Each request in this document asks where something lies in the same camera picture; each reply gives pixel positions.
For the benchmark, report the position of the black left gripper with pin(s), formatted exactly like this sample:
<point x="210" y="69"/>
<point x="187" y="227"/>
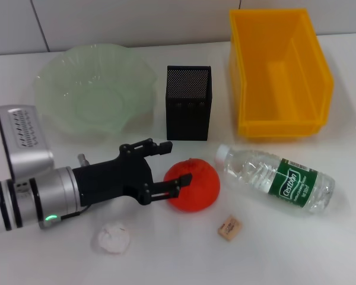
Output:
<point x="112" y="181"/>

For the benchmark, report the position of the red pomegranate toy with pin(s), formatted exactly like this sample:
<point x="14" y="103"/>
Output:
<point x="198" y="190"/>

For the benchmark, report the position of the white paper ball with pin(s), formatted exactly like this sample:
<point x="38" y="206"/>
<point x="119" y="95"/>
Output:
<point x="112" y="237"/>

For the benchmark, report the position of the clear green-label water bottle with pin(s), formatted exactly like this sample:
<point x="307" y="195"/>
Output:
<point x="255" y="169"/>

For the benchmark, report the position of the black mesh pen holder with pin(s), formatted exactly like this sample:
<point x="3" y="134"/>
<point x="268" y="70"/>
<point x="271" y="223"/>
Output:
<point x="188" y="118"/>

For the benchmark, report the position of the small beige eraser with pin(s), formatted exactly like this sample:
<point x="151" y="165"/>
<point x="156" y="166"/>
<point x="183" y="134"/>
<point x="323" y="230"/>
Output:
<point x="230" y="228"/>

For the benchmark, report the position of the green glass fruit plate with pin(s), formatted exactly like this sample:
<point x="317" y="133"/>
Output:
<point x="92" y="89"/>

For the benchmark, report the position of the yellow plastic bin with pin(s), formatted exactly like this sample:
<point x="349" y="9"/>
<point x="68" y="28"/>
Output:
<point x="284" y="89"/>

